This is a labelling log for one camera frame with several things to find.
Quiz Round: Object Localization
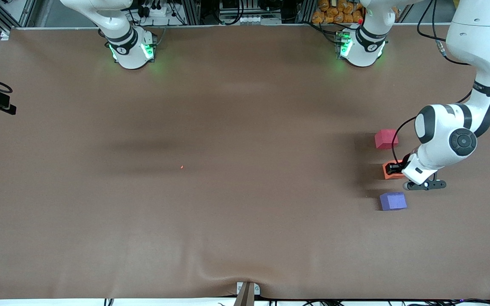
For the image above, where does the orange foam cube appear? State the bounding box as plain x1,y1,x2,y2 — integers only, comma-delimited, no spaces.
382,160,406,180

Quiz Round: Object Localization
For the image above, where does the red foam cube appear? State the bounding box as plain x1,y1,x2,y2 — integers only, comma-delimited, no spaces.
374,129,399,150

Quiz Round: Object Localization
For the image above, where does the blue-purple foam cube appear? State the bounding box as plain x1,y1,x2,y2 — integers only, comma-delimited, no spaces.
379,191,408,212

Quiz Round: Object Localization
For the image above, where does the brown table cover mat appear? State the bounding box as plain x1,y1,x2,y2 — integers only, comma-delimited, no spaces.
0,25,490,300

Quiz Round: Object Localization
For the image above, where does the orange mesh bag pile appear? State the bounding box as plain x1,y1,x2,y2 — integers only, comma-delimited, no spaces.
312,0,367,25

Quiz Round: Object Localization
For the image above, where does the white power strip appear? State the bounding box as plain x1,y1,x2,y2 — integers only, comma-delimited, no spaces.
141,2,171,18

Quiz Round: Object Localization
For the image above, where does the grey metal table clamp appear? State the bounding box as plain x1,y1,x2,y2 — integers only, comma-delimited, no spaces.
236,281,261,306

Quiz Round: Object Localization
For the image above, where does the white terminal block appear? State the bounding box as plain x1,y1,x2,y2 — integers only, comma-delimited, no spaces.
236,15,270,25

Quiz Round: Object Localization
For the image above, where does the aluminium frame post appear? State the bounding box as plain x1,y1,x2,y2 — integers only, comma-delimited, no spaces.
180,0,202,26

